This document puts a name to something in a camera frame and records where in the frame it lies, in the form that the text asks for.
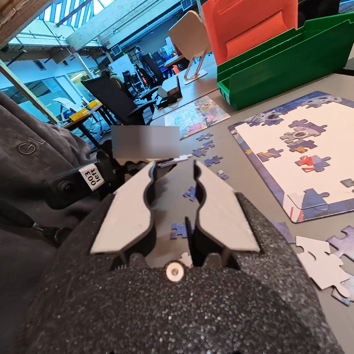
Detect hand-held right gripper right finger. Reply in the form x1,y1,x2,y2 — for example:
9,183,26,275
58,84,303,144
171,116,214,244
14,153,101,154
194,160,261,253

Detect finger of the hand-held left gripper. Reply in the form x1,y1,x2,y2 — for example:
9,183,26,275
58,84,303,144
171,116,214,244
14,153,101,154
156,163,178,182
115,158,152,166

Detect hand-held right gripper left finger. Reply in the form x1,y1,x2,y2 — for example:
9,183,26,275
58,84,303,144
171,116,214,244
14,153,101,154
90,162,157,254

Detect white backed puzzle piece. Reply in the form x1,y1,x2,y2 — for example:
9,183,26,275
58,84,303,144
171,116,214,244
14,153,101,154
158,154,194,168

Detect blue space puzzle frame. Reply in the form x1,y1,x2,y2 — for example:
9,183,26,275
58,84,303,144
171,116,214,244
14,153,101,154
227,91,354,224

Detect grey porthole half puzzle piece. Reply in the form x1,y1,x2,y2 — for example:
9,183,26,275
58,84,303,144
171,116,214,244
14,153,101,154
280,130,307,144

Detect grey satellite puzzle piece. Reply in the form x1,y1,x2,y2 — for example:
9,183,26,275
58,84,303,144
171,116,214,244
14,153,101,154
297,124,328,136

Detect person's dark grey sweater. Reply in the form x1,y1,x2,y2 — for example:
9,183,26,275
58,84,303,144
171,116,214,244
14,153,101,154
0,91,111,354

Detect black office chair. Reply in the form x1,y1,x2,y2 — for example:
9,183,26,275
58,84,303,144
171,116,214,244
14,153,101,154
81,72,157,126

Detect pink dinosaur puzzle board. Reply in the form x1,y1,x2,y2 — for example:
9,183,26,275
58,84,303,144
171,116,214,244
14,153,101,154
164,95,231,140

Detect yellow storage bins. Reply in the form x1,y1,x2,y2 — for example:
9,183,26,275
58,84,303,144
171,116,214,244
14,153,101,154
69,100,102,122

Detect small black open box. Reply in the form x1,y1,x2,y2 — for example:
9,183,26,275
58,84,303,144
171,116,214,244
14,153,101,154
156,76,183,110

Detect orange comet tail puzzle piece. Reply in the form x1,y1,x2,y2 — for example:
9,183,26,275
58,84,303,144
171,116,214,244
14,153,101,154
257,148,284,162

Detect adjacent grey table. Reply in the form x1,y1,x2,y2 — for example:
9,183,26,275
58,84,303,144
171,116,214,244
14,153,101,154
151,54,222,121

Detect white striped corner puzzle piece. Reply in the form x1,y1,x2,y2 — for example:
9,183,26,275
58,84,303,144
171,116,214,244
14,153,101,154
288,189,330,211

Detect white board on stand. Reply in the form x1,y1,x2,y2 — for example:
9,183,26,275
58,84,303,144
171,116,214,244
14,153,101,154
108,54,136,81

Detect red rocket puzzle piece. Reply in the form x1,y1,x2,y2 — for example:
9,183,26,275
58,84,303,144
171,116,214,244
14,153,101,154
295,155,331,172

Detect blue puzzle piece orange star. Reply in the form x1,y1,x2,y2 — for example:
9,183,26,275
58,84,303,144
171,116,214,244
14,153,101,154
288,139,318,153

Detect assembled astronaut puzzle pieces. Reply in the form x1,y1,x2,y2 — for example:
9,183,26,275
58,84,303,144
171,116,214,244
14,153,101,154
243,94,343,128

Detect pale tablet stand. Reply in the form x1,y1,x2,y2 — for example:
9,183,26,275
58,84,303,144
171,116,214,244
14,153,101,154
169,11,213,85

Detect green plastic bin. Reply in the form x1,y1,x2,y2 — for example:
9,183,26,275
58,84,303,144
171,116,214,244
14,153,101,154
217,12,354,111

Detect orange plastic bin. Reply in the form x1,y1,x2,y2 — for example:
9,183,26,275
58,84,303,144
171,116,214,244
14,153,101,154
201,0,299,66

